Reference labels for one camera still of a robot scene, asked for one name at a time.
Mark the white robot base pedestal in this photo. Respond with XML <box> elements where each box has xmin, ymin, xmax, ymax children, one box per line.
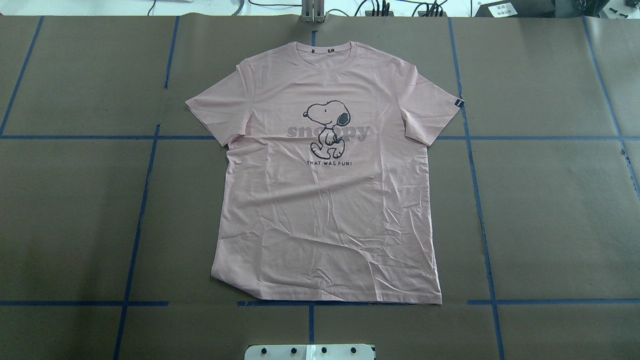
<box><xmin>244</xmin><ymin>343</ymin><xmax>377</xmax><ymax>360</ymax></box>

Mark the brown paper table cover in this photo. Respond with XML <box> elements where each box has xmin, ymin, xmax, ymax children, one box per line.
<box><xmin>0</xmin><ymin>13</ymin><xmax>640</xmax><ymax>360</ymax></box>

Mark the pink Snoopy t-shirt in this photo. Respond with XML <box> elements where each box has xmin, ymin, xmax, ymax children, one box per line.
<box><xmin>186</xmin><ymin>41</ymin><xmax>464</xmax><ymax>305</ymax></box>

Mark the aluminium frame post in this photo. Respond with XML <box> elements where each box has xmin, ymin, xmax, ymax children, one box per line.
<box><xmin>301</xmin><ymin>0</ymin><xmax>326</xmax><ymax>24</ymax></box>

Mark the black box with label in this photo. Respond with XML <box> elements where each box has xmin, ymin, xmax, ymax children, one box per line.
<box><xmin>473</xmin><ymin>0</ymin><xmax>556</xmax><ymax>19</ymax></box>

